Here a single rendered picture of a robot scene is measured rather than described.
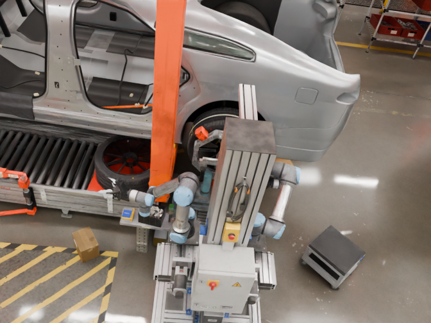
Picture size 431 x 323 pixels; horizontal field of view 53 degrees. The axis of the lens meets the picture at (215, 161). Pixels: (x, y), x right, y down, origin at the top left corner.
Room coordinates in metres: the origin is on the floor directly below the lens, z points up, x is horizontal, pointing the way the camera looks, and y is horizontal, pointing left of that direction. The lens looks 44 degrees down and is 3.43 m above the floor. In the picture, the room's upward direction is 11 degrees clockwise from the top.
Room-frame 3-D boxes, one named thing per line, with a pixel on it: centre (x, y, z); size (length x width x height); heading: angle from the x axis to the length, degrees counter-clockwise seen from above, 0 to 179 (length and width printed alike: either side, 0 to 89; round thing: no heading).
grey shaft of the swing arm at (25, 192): (2.32, 1.59, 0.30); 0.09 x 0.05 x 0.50; 94
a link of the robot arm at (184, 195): (1.75, 0.15, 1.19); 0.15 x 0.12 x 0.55; 172
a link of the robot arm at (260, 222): (1.94, -0.37, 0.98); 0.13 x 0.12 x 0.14; 80
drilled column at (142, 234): (2.20, 0.51, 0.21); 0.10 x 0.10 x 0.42; 4
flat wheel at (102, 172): (2.84, 0.80, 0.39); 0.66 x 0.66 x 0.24
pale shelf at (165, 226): (2.21, 0.48, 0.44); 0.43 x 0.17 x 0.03; 94
